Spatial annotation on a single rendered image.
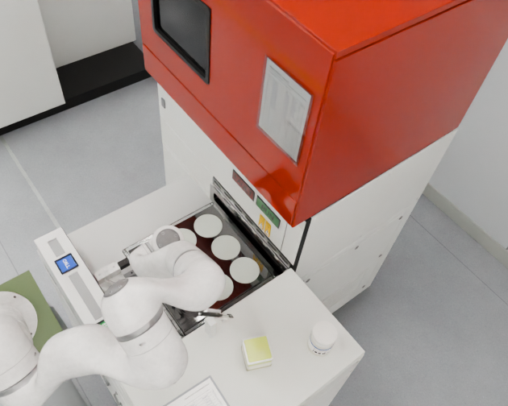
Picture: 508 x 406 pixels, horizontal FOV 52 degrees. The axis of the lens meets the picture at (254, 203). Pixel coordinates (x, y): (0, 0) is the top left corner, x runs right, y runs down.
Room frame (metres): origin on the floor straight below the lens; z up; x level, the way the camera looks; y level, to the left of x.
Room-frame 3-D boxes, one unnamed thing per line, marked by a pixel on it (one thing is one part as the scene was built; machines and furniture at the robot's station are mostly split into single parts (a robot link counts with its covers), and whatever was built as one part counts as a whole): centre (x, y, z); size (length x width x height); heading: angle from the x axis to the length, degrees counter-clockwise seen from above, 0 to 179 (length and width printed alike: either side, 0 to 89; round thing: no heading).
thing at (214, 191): (1.02, 0.01, 0.89); 0.44 x 0.02 x 0.10; 44
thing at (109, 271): (0.78, 0.44, 0.89); 0.08 x 0.03 x 0.03; 134
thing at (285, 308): (0.52, -0.05, 0.89); 0.62 x 0.35 x 0.14; 134
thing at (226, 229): (0.87, 0.15, 0.90); 0.34 x 0.34 x 0.01; 44
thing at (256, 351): (0.54, -0.07, 1.00); 0.07 x 0.07 x 0.07; 20
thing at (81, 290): (0.66, 0.46, 0.89); 0.55 x 0.09 x 0.14; 44
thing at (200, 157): (1.16, 0.12, 1.02); 0.82 x 0.03 x 0.40; 44
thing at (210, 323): (0.61, 0.06, 1.03); 0.06 x 0.04 x 0.13; 134
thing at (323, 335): (0.61, -0.25, 1.01); 0.07 x 0.07 x 0.10
